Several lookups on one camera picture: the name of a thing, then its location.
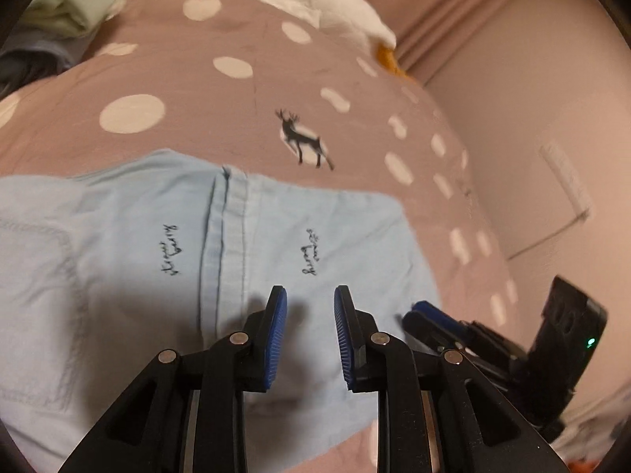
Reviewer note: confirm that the folded green garment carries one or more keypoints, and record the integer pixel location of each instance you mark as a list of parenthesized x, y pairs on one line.
[(74, 0)]

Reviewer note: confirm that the pink curtain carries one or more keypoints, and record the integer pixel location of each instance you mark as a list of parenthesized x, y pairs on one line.
[(443, 5)]

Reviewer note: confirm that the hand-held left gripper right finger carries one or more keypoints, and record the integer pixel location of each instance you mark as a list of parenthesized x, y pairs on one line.
[(343, 335)]

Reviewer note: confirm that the folded blue-grey garment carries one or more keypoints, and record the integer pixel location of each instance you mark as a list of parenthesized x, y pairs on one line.
[(34, 49)]

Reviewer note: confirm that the pink polka dot blanket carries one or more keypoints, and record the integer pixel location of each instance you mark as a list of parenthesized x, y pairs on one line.
[(197, 83)]

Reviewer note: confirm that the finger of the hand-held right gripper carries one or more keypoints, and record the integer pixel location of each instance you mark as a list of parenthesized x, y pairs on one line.
[(438, 316), (419, 330)]

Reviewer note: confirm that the light blue denim pants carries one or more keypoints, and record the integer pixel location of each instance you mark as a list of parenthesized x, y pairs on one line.
[(148, 256)]

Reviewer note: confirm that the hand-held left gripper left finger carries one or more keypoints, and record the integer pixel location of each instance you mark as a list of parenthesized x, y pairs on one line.
[(276, 335)]

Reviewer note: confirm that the folded dark jeans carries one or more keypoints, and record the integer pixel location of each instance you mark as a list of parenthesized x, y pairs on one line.
[(19, 76)]

